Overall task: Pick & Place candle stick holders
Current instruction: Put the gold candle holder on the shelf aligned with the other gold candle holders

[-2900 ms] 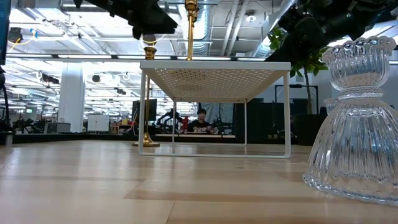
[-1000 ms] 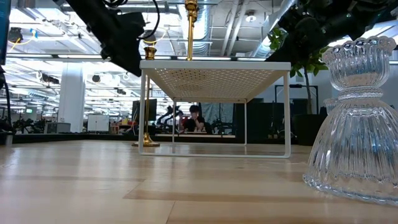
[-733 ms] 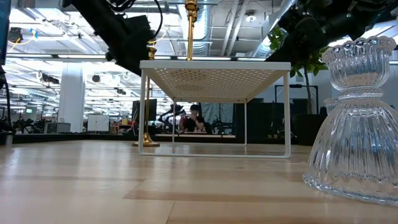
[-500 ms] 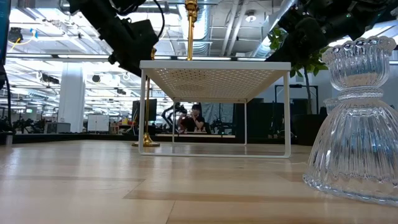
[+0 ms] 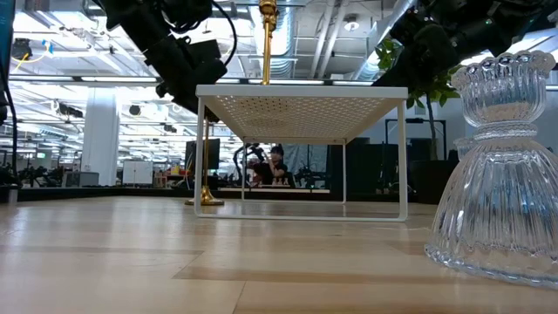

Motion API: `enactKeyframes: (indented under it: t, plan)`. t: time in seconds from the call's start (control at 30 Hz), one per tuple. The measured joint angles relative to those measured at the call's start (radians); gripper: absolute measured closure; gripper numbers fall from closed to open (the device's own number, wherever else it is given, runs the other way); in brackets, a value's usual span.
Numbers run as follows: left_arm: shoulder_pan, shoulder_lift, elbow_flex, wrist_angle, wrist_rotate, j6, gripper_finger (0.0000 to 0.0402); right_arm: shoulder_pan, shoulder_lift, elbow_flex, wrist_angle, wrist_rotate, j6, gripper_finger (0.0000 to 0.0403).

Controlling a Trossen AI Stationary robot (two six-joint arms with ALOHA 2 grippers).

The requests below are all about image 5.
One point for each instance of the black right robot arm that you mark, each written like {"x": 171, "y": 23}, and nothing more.
{"x": 479, "y": 26}

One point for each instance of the background black robot arm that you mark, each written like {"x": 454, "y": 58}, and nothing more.
{"x": 255, "y": 150}

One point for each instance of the grey background box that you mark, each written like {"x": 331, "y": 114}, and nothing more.
{"x": 80, "y": 179}

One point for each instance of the clear ribbed glass candle holder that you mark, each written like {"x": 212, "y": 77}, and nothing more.
{"x": 497, "y": 209}
{"x": 463, "y": 146}

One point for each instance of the black partition panel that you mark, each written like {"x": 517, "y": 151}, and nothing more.
{"x": 362, "y": 174}

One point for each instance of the black background monitor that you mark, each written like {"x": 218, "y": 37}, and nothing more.
{"x": 213, "y": 152}

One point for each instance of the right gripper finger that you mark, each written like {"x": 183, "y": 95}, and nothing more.
{"x": 403, "y": 76}

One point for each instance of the blue screen operator monitor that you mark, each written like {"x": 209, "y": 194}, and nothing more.
{"x": 6, "y": 35}

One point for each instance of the black aluminium table frame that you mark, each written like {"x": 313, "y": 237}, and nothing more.
{"x": 109, "y": 193}

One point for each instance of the tall gold brass candlestick holder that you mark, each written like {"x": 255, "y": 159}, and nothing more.
{"x": 211, "y": 200}

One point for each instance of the green leafy potted plant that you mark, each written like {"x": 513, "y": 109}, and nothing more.
{"x": 436, "y": 89}

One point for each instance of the black ceiling camera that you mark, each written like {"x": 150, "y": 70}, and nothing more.
{"x": 22, "y": 48}

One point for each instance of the person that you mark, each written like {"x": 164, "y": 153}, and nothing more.
{"x": 272, "y": 170}

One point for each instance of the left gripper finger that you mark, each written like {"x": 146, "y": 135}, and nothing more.
{"x": 200, "y": 102}

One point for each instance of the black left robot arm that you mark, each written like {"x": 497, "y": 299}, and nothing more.
{"x": 144, "y": 22}

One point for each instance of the white perforated metal shelf rack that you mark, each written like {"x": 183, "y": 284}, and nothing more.
{"x": 305, "y": 91}

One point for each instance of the white background cabinet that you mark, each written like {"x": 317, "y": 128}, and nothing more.
{"x": 137, "y": 172}

